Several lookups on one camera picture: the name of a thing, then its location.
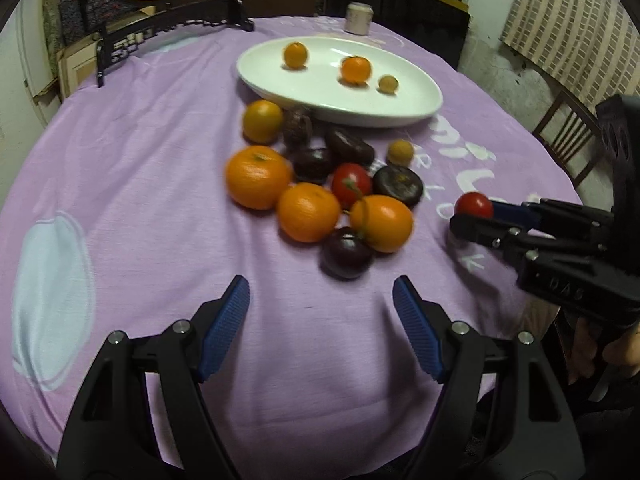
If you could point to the small orange tangerine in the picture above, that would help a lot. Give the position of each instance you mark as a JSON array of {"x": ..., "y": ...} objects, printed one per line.
[{"x": 356, "y": 70}]

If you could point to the dark oblong fruit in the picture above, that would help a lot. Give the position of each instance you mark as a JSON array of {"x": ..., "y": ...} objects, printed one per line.
[
  {"x": 350, "y": 146},
  {"x": 312, "y": 164}
]

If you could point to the small orange kumquat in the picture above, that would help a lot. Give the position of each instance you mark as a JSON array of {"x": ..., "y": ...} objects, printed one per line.
[{"x": 295, "y": 55}]

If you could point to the wooden chair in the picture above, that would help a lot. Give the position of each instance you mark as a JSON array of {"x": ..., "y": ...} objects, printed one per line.
[{"x": 565, "y": 135}]

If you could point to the dark purple plum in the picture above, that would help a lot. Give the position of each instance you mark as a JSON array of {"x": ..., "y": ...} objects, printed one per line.
[{"x": 345, "y": 255}]

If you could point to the white ceramic jar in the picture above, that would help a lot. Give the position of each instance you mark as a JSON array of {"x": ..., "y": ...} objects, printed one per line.
[{"x": 359, "y": 17}]

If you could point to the cardboard piece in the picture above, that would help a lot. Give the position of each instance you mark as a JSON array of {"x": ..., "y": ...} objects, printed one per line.
[{"x": 65, "y": 67}]

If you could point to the purple tablecloth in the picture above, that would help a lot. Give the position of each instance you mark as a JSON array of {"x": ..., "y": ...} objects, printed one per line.
[{"x": 150, "y": 185}]

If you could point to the person's right hand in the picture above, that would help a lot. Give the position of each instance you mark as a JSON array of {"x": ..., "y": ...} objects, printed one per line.
[{"x": 587, "y": 350}]

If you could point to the small red tomato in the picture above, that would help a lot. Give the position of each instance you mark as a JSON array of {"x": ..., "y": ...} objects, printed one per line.
[{"x": 472, "y": 204}]

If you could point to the brown wrinkled fruit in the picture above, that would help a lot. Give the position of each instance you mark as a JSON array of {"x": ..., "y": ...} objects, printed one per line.
[{"x": 297, "y": 127}]

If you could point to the large orange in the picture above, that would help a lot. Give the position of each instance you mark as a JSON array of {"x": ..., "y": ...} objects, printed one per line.
[
  {"x": 308, "y": 212},
  {"x": 384, "y": 224},
  {"x": 257, "y": 177}
]

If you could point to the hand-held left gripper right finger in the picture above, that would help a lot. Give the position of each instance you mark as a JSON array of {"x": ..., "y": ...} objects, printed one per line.
[{"x": 417, "y": 330}]

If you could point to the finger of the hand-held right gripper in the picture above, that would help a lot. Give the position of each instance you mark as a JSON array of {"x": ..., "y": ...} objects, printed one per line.
[
  {"x": 517, "y": 212},
  {"x": 480, "y": 230}
]

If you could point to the red tomato with stem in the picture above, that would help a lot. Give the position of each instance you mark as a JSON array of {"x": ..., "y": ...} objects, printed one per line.
[{"x": 350, "y": 182}]

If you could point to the yellow-orange citrus fruit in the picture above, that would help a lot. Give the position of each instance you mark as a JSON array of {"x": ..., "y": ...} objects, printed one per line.
[{"x": 262, "y": 121}]

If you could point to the black cabinet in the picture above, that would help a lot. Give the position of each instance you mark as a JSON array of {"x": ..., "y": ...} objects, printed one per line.
[{"x": 400, "y": 15}]

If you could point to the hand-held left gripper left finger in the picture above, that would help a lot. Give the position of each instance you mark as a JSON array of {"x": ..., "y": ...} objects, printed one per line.
[{"x": 225, "y": 330}]

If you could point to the dark flat round fruit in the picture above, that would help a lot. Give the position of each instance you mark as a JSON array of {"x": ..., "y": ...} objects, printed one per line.
[{"x": 397, "y": 185}]

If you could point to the white oval plate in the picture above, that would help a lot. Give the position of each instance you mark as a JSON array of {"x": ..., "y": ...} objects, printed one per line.
[{"x": 320, "y": 90}]

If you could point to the small yellow kumquat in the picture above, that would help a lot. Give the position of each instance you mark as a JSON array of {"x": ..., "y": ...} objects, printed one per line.
[
  {"x": 400, "y": 152},
  {"x": 387, "y": 84}
]

